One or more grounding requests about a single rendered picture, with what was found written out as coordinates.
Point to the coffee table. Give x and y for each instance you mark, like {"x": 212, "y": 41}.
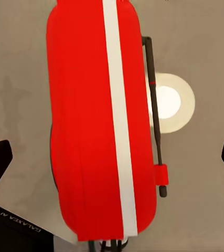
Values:
{"x": 188, "y": 48}

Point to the radio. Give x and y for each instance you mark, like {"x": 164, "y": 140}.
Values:
{"x": 100, "y": 145}

